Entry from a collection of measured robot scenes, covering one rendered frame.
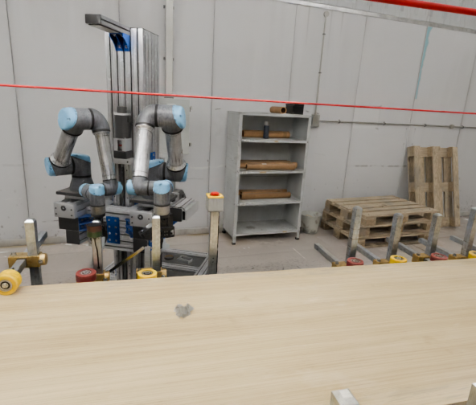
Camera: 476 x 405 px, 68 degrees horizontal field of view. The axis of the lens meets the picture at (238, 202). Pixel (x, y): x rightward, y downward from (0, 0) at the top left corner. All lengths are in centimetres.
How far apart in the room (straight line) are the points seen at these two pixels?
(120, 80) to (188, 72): 194
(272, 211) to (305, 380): 387
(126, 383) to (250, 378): 33
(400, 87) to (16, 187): 499
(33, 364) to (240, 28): 397
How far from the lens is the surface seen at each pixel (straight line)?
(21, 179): 439
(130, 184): 179
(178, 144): 201
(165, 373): 110
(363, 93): 530
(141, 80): 238
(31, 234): 168
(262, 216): 481
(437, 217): 221
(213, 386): 106
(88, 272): 165
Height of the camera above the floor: 162
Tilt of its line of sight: 15 degrees down
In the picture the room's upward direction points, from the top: 3 degrees clockwise
